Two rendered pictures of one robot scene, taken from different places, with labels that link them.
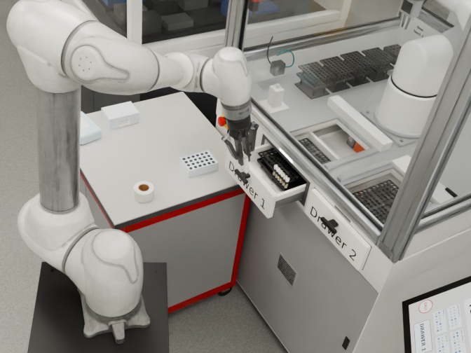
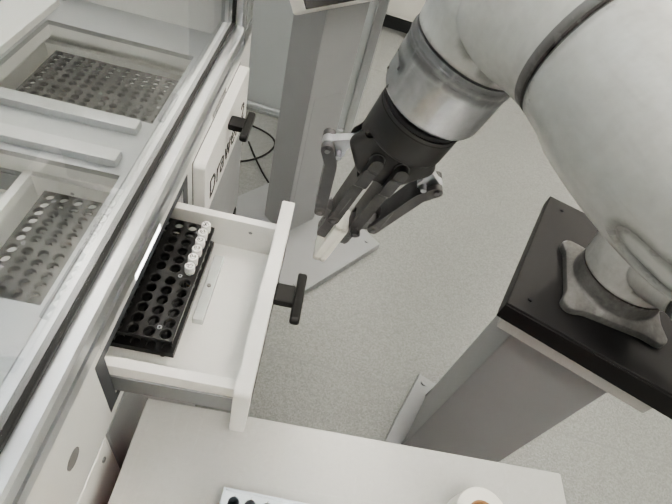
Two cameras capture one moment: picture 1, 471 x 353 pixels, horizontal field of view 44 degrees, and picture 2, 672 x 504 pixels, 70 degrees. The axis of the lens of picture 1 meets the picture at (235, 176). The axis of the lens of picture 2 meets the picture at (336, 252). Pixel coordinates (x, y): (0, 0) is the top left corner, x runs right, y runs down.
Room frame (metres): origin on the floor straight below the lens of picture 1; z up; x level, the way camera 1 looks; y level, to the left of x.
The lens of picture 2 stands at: (1.79, 0.17, 1.39)
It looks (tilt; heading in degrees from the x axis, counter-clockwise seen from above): 48 degrees down; 209
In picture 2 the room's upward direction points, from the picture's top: 19 degrees clockwise
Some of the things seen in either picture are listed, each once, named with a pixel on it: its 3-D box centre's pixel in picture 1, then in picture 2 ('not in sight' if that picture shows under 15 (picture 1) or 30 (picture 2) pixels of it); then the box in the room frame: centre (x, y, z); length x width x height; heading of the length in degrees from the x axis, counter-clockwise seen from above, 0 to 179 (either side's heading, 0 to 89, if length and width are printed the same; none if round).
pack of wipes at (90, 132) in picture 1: (81, 127); not in sight; (1.79, 0.62, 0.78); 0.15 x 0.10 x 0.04; 47
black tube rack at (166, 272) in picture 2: (295, 165); (106, 275); (1.65, -0.21, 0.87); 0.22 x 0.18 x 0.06; 127
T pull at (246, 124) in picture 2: (331, 224); (240, 124); (1.34, -0.33, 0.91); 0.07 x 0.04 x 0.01; 37
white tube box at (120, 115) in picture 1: (120, 115); not in sight; (1.90, 0.50, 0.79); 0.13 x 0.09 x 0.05; 126
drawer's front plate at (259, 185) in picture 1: (249, 180); (265, 305); (1.53, -0.05, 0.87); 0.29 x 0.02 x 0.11; 37
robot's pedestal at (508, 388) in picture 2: not in sight; (499, 388); (0.99, 0.29, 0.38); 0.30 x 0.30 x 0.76; 12
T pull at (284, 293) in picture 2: (244, 175); (288, 296); (1.51, -0.03, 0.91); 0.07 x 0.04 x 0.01; 37
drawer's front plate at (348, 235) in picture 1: (336, 228); (223, 136); (1.36, -0.35, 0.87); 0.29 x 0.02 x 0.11; 37
